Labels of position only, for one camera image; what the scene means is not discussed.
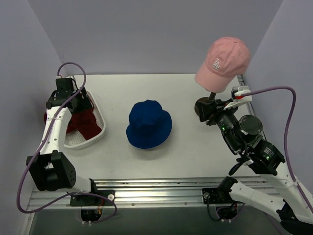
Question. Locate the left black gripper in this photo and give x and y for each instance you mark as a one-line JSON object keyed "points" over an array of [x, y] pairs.
{"points": [[81, 103]]}

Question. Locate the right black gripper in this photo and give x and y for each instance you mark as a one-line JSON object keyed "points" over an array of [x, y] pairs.
{"points": [[212, 112]]}

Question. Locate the blue bucket hat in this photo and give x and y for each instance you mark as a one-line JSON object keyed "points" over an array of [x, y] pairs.
{"points": [[149, 125]]}

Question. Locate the pink baseball cap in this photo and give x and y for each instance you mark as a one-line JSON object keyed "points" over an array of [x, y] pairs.
{"points": [[226, 58]]}

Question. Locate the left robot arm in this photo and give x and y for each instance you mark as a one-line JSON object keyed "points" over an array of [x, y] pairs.
{"points": [[68, 110]]}

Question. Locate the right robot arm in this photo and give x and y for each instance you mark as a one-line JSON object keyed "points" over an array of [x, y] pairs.
{"points": [[244, 138]]}

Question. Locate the cream mannequin head stand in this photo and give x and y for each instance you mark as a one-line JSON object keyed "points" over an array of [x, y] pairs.
{"points": [[206, 108]]}

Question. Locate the dark red knit hat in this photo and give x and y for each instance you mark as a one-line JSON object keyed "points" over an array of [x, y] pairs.
{"points": [[85, 123]]}

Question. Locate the white perforated basket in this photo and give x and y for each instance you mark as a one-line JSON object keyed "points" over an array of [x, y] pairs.
{"points": [[75, 140]]}

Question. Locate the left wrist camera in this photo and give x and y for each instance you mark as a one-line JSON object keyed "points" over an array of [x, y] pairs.
{"points": [[64, 84]]}

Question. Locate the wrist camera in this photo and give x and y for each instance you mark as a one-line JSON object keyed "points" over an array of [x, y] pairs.
{"points": [[239, 97], [64, 84]]}

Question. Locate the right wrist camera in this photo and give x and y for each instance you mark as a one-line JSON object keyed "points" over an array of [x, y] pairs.
{"points": [[239, 97]]}

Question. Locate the aluminium mounting rail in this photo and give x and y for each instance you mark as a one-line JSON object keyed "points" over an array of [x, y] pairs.
{"points": [[152, 193]]}

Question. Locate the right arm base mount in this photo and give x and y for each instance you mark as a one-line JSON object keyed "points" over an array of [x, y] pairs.
{"points": [[220, 206]]}

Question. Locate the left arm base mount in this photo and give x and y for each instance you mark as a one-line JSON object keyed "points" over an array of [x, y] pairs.
{"points": [[92, 207]]}

